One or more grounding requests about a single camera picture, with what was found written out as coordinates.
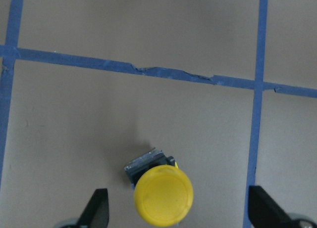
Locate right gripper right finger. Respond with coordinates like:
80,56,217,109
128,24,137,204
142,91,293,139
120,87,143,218
248,185,317,228

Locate yellow push button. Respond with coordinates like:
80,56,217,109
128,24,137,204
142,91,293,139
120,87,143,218
124,148,194,227

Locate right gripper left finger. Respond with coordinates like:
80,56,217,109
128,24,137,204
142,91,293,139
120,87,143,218
55,188,110,228

